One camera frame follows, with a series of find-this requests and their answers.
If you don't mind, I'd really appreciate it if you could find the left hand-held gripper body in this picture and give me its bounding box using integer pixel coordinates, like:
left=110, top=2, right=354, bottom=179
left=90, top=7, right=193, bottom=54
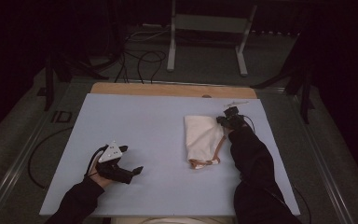
left=96, top=140, right=135, bottom=185

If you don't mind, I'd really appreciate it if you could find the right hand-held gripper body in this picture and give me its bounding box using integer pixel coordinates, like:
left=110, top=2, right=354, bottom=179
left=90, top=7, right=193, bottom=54
left=223, top=100, right=250, bottom=130

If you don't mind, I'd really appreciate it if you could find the cream baby bodysuit brown trim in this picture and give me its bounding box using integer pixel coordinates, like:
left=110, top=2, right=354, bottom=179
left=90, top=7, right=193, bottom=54
left=184, top=115, right=227, bottom=171

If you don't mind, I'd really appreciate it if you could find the person's right hand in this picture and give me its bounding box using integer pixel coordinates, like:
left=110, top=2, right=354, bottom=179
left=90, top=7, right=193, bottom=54
left=227, top=122, right=250, bottom=135

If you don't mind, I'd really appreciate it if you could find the person's left hand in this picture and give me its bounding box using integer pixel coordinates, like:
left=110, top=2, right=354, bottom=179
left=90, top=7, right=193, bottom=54
left=88, top=161, right=115, bottom=189

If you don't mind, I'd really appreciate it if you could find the light blue mat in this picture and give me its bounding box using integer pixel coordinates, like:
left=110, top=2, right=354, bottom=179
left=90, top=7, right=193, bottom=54
left=39, top=92, right=301, bottom=217

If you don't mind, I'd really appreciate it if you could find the person's light clothing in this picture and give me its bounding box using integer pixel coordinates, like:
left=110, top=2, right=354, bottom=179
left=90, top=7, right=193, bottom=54
left=110, top=216, right=236, bottom=224

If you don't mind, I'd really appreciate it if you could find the black tripod stand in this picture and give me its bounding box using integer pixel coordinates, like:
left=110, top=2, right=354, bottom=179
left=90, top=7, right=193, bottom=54
left=36, top=52, right=110, bottom=112
left=250, top=31, right=316, bottom=125

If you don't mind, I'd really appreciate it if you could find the white metal stand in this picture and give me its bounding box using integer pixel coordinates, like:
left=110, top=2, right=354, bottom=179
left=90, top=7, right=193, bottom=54
left=166, top=0, right=258, bottom=77

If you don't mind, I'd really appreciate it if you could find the right hand-held gripper cable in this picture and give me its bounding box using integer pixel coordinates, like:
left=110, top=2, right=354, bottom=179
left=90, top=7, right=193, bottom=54
left=241, top=115, right=256, bottom=133

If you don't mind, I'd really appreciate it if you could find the hand-held gripper cable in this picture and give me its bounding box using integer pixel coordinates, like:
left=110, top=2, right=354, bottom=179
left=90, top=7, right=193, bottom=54
left=241, top=115, right=256, bottom=133
left=85, top=146, right=105, bottom=178

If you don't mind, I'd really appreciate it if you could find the left hand-held gripper cable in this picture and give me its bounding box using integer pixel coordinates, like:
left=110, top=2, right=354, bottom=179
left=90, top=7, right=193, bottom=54
left=85, top=146, right=105, bottom=178

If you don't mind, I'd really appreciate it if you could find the black floor cable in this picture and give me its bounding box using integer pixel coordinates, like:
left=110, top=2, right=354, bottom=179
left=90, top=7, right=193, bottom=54
left=27, top=125, right=74, bottom=190
left=293, top=186, right=311, bottom=224

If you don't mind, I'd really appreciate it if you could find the looped black cable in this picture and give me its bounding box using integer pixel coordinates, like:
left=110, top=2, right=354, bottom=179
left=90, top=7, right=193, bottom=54
left=136, top=50, right=167, bottom=84

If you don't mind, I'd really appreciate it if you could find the grey metal rail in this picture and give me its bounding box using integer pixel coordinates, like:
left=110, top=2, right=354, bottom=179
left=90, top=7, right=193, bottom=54
left=287, top=90, right=358, bottom=224
left=0, top=80, right=76, bottom=224

